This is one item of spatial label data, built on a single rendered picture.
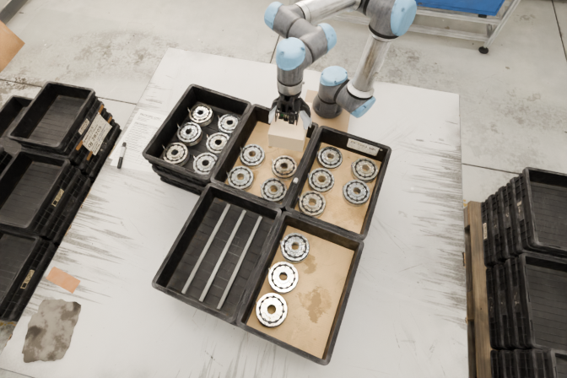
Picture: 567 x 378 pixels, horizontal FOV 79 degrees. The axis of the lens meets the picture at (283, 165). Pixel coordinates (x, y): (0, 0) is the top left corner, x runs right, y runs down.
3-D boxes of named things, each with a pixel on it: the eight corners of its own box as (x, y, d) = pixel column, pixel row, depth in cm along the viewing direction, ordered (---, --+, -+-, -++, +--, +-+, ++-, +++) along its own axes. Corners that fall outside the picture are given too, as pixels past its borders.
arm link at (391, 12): (347, 94, 160) (390, -24, 116) (371, 113, 155) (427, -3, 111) (330, 106, 154) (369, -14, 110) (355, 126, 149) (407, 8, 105)
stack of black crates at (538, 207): (478, 202, 206) (524, 165, 167) (531, 212, 203) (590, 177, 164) (483, 267, 188) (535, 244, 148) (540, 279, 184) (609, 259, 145)
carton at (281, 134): (278, 110, 128) (278, 97, 121) (310, 116, 126) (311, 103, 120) (268, 145, 120) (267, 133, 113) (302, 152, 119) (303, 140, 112)
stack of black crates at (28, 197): (56, 176, 216) (19, 148, 186) (99, 186, 212) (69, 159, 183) (18, 236, 197) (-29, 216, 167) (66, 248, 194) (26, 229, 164)
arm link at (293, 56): (314, 45, 87) (290, 62, 84) (311, 75, 96) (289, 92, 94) (292, 29, 89) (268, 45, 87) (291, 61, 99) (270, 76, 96)
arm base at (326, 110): (314, 93, 173) (315, 78, 164) (343, 96, 172) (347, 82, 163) (310, 116, 165) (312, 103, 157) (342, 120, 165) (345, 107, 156)
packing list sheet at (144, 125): (136, 108, 172) (135, 107, 171) (179, 116, 169) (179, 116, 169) (105, 164, 156) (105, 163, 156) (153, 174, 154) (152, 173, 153)
